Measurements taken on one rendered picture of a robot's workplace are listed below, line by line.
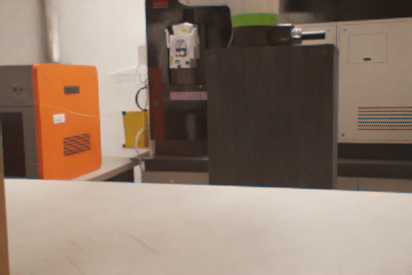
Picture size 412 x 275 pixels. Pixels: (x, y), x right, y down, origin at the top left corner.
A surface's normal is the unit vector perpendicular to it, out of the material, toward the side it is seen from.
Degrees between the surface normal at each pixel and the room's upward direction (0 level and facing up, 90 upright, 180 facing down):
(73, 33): 90
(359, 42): 90
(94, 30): 90
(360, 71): 90
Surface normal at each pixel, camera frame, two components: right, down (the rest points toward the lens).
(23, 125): -0.26, 0.12
